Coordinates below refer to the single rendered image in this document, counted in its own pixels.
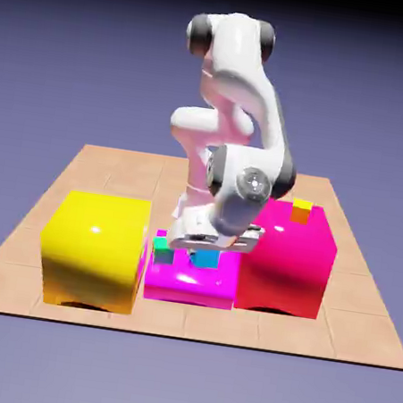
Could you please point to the small green cube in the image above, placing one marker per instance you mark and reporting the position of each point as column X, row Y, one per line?
column 162, row 252

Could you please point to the small yellow cube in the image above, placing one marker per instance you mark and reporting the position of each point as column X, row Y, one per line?
column 301, row 212

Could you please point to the small blue cube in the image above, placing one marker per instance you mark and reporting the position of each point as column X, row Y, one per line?
column 205, row 258

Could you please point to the large yellow box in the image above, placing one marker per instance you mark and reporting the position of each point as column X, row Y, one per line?
column 94, row 244

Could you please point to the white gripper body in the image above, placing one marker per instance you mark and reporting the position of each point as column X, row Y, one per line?
column 196, row 241

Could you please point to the large red box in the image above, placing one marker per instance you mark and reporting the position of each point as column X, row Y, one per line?
column 286, row 264

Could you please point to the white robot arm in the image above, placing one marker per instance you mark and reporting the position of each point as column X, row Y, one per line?
column 239, row 84

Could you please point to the large magenta box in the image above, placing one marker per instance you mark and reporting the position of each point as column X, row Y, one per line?
column 190, row 279

